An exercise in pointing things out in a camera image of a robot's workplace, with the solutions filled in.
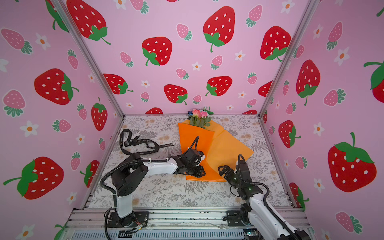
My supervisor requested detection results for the orange wrapping paper sheet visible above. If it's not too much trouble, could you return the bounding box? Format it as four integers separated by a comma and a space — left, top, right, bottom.
179, 120, 254, 182

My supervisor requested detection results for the pink fake rose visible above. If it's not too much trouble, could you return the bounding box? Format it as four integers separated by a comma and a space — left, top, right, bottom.
198, 111, 211, 129
189, 109, 200, 127

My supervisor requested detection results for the white fake rose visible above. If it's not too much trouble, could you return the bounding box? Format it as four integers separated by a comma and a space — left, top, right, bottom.
202, 107, 214, 115

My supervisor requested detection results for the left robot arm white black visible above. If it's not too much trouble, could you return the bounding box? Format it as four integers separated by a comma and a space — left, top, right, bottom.
100, 149, 206, 219

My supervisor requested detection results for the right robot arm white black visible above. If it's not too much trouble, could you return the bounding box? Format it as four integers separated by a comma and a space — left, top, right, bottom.
218, 161, 310, 240

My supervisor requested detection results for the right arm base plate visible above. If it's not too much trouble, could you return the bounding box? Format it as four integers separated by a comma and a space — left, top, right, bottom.
222, 210, 252, 227

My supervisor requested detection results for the black ribbon strap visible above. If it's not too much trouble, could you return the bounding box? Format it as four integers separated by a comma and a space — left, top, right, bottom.
119, 128, 175, 157

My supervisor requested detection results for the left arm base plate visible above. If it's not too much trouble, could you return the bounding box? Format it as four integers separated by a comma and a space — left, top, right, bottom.
107, 211, 150, 229

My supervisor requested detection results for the right corner aluminium post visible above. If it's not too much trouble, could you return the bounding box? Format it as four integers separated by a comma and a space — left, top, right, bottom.
259, 0, 320, 120

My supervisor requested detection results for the corner aluminium post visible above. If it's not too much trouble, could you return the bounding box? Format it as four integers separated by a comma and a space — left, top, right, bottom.
259, 0, 320, 120
52, 0, 125, 119

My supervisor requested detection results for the left corner aluminium post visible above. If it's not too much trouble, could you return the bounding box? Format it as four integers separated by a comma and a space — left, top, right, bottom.
52, 0, 125, 119

